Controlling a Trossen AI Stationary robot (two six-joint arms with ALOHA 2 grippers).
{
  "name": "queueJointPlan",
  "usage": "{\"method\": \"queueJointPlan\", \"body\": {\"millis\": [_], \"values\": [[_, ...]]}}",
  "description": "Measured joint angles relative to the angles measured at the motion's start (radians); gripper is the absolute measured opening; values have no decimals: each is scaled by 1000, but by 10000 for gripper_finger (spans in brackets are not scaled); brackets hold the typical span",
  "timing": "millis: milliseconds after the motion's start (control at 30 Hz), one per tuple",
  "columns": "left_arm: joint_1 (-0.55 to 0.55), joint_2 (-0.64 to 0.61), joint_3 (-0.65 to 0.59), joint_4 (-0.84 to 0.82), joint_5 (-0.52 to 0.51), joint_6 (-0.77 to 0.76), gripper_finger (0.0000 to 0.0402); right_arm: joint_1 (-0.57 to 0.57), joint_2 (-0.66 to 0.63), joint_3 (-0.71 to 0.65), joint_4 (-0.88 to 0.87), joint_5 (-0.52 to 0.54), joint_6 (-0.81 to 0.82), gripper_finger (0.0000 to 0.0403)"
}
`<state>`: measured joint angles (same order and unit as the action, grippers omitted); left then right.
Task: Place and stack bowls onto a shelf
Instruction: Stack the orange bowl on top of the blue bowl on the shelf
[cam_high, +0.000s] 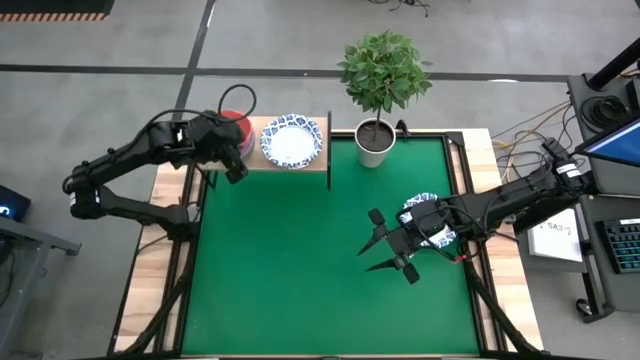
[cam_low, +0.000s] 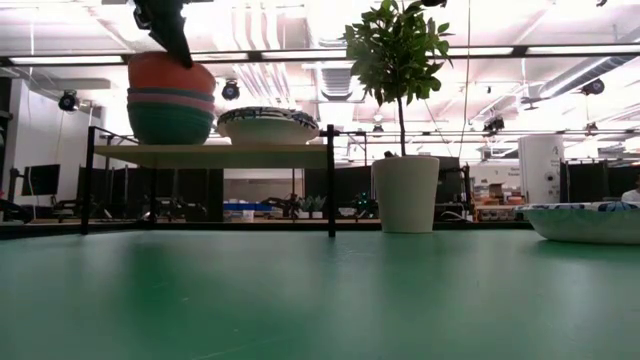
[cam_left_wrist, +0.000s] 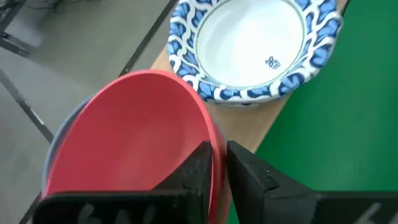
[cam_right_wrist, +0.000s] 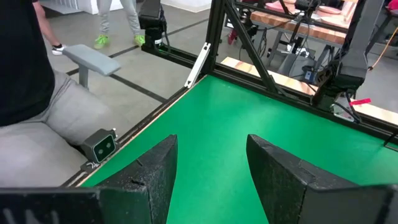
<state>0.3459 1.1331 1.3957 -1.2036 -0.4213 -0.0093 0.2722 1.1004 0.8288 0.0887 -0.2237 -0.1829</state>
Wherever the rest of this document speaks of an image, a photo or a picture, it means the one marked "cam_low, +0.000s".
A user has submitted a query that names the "blue storage bin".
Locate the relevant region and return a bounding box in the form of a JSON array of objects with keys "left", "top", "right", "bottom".
[{"left": 223, "top": 201, "right": 274, "bottom": 213}]

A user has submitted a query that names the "black partition panel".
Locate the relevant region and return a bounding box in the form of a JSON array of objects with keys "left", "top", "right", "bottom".
[
  {"left": 74, "top": 167, "right": 225, "bottom": 222},
  {"left": 559, "top": 162, "right": 640, "bottom": 204}
]

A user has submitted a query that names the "pink plastic bowl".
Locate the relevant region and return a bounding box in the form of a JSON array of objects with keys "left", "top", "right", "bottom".
[{"left": 126, "top": 92, "right": 217, "bottom": 115}]

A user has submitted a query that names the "black aluminium rig frame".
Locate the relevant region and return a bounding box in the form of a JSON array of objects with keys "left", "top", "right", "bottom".
[{"left": 0, "top": 219, "right": 534, "bottom": 240}]

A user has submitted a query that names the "green plant in white pot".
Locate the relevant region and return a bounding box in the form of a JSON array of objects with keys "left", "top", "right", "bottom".
[{"left": 342, "top": 0, "right": 454, "bottom": 235}]

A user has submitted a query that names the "wooden shelf with black frame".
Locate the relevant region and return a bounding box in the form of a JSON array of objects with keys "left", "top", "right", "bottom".
[{"left": 81, "top": 123, "right": 369, "bottom": 239}]

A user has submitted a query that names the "dark background monitor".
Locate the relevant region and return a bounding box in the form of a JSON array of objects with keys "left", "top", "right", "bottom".
[{"left": 20, "top": 163, "right": 62, "bottom": 198}]

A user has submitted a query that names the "white cylindrical column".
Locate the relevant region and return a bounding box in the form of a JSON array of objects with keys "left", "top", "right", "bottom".
[{"left": 517, "top": 134, "right": 567, "bottom": 205}]

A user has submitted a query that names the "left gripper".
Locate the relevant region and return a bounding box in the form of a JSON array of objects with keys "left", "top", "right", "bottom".
[{"left": 132, "top": 0, "right": 195, "bottom": 70}]

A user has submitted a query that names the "red plastic bowl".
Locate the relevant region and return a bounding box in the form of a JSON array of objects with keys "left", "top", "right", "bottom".
[{"left": 127, "top": 51, "right": 217, "bottom": 94}]

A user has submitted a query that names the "green table mat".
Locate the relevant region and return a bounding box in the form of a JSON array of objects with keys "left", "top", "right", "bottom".
[{"left": 0, "top": 228, "right": 640, "bottom": 360}]

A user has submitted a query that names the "blue patterned paper bowl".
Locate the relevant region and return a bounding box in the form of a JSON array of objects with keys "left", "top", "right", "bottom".
[
  {"left": 513, "top": 200, "right": 640, "bottom": 246},
  {"left": 219, "top": 117, "right": 320, "bottom": 147},
  {"left": 216, "top": 105, "right": 321, "bottom": 129}
]

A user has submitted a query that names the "person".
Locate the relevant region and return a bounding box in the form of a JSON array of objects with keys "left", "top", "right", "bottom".
[{"left": 620, "top": 174, "right": 640, "bottom": 204}]

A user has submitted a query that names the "green plastic bowl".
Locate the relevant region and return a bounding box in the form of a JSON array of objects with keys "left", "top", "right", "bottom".
[{"left": 127, "top": 102, "right": 216, "bottom": 147}]

